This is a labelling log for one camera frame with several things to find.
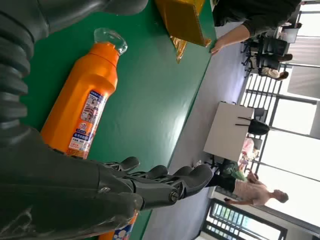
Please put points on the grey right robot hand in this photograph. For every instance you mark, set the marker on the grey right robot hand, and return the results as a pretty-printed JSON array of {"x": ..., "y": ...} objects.
[{"x": 62, "y": 192}]

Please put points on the orange bottle blue front label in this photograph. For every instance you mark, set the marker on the orange bottle blue front label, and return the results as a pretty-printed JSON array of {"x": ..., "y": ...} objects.
[{"x": 120, "y": 234}]

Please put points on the green mat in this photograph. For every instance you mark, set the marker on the green mat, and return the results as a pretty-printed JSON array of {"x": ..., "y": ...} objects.
[{"x": 149, "y": 99}]

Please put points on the white background table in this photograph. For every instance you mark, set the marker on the white background table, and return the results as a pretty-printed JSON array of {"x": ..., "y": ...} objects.
[{"x": 227, "y": 132}]

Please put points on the yellow plastic-wrapped box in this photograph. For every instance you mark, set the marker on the yellow plastic-wrapped box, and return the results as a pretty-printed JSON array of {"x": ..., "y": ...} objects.
[{"x": 183, "y": 20}]

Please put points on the black-framed glass cabinet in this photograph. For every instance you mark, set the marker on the black-framed glass cabinet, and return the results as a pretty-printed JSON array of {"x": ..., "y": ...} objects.
[{"x": 240, "y": 222}]

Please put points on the standing background person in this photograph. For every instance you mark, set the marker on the standing background person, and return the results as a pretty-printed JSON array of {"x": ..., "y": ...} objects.
[{"x": 250, "y": 190}]

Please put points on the seated background person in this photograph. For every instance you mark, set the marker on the seated background person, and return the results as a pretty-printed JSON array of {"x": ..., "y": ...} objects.
[{"x": 247, "y": 149}]

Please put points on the black office chair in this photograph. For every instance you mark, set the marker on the black office chair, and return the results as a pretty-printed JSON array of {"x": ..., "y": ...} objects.
[{"x": 258, "y": 127}]

